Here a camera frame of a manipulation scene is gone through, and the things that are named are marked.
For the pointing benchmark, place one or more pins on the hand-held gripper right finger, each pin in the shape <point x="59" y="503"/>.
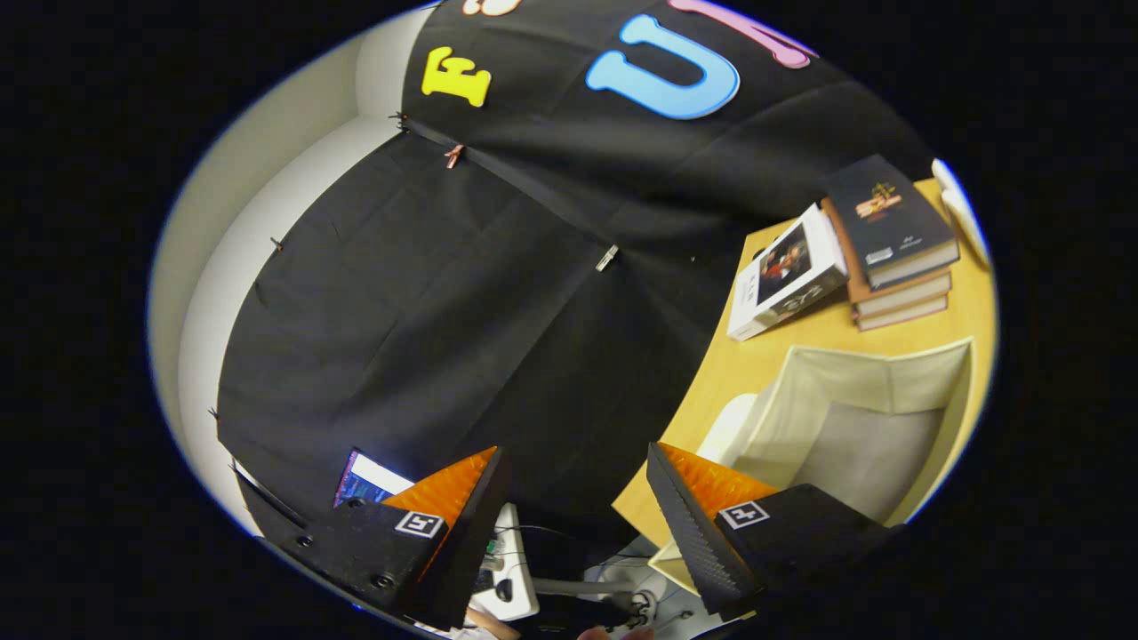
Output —
<point x="698" y="542"/>

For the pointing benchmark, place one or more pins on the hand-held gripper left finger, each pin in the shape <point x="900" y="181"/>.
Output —
<point x="467" y="542"/>

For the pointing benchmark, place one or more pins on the beige fabric storage box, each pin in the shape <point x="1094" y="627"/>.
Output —
<point x="871" y="427"/>

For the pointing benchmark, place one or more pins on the white power strip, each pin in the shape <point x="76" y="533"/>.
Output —
<point x="511" y="578"/>

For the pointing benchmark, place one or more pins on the lit computer screen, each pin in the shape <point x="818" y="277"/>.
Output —
<point x="369" y="480"/>

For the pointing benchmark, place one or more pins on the white picture-cover book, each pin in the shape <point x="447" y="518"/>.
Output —
<point x="782" y="267"/>

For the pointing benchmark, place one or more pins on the silver metal clip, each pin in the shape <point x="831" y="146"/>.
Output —
<point x="607" y="258"/>

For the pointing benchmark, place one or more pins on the thin brown book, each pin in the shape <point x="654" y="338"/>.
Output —
<point x="902" y="316"/>

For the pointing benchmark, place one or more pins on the brown cover book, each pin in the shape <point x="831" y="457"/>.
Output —
<point x="898" y="298"/>

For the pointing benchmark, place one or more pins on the dark blue hardcover book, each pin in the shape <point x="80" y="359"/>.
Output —
<point x="885" y="213"/>

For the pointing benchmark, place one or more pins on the pink clothes peg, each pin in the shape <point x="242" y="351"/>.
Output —
<point x="453" y="156"/>

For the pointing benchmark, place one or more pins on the white plush toy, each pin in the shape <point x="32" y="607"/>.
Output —
<point x="965" y="213"/>

